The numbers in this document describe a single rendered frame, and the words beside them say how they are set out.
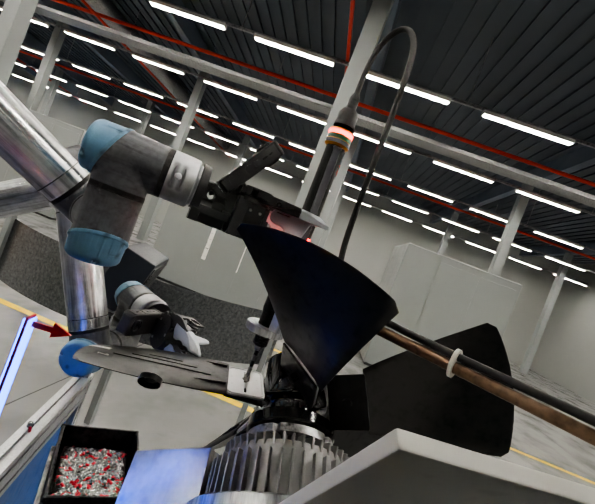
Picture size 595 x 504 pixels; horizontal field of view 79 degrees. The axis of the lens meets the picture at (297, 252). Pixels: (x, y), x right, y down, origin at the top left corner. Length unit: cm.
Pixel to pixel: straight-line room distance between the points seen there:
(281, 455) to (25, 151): 55
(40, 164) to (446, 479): 62
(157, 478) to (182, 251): 640
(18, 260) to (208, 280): 434
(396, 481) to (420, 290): 641
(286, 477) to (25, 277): 249
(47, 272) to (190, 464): 216
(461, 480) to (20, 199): 103
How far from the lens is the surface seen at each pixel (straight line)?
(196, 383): 61
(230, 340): 257
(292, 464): 54
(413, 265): 660
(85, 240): 56
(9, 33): 739
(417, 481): 26
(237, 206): 56
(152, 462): 74
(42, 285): 274
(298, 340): 56
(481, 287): 694
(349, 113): 65
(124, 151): 55
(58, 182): 67
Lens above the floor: 143
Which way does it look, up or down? level
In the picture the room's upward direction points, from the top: 21 degrees clockwise
